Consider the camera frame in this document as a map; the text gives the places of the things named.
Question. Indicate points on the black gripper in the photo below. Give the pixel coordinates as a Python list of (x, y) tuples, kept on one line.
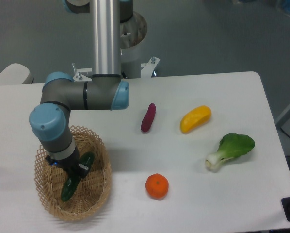
[(71, 161)]

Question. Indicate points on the green cucumber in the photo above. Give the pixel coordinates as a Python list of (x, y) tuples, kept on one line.
[(69, 189)]

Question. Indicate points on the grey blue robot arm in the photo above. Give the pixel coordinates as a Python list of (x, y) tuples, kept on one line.
[(105, 90)]

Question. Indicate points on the woven wicker basket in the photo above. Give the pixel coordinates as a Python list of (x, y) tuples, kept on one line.
[(92, 191)]

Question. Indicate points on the orange tangerine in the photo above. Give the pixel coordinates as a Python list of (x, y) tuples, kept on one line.
[(157, 186)]

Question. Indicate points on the purple sweet potato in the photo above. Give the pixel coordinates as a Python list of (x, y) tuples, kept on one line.
[(148, 118)]

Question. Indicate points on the beige chair armrest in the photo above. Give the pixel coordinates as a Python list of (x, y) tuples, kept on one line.
[(16, 74)]

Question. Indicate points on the yellow mango slice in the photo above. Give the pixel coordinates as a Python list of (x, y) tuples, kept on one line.
[(195, 118)]

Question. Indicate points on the green bok choy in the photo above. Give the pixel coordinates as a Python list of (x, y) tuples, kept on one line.
[(231, 146)]

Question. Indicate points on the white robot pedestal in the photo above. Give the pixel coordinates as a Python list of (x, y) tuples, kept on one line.
[(133, 53)]

